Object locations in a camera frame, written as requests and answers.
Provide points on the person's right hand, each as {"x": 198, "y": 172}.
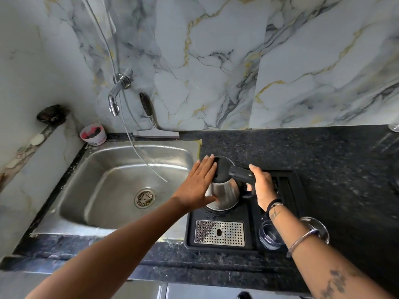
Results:
{"x": 265, "y": 188}

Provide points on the person's right forearm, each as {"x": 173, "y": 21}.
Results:
{"x": 318, "y": 258}

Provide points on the stainless steel sink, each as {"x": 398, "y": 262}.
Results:
{"x": 109, "y": 189}

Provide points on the black plastic kettle tray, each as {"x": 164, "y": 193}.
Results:
{"x": 280, "y": 186}

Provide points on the white and pink cup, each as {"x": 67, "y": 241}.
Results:
{"x": 93, "y": 135}

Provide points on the white soap bar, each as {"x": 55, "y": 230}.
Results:
{"x": 37, "y": 139}

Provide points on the perforated metal drip grate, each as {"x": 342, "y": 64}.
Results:
{"x": 219, "y": 233}

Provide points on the person's left thumb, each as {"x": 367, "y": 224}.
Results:
{"x": 212, "y": 199}

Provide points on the silver metal bangle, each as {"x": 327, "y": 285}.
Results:
{"x": 300, "y": 241}

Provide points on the person's left little finger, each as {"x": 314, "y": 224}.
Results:
{"x": 194, "y": 169}

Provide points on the dark scrubber lump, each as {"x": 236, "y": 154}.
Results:
{"x": 51, "y": 114}

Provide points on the black wrist band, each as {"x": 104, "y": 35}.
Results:
{"x": 273, "y": 203}

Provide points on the person's left hand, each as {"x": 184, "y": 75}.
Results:
{"x": 193, "y": 186}

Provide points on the clear drinking glass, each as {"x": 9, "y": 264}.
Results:
{"x": 269, "y": 236}
{"x": 319, "y": 228}

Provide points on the clear glass rim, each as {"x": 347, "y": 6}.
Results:
{"x": 394, "y": 127}

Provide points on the round metal sink drain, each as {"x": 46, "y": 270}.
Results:
{"x": 145, "y": 198}

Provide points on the chrome wall faucet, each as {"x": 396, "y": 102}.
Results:
{"x": 116, "y": 91}

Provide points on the person's left forearm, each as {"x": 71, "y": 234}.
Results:
{"x": 109, "y": 252}

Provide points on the person's left middle finger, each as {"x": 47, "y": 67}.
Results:
{"x": 208, "y": 166}

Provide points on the person's right thumb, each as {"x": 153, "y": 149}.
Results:
{"x": 255, "y": 171}

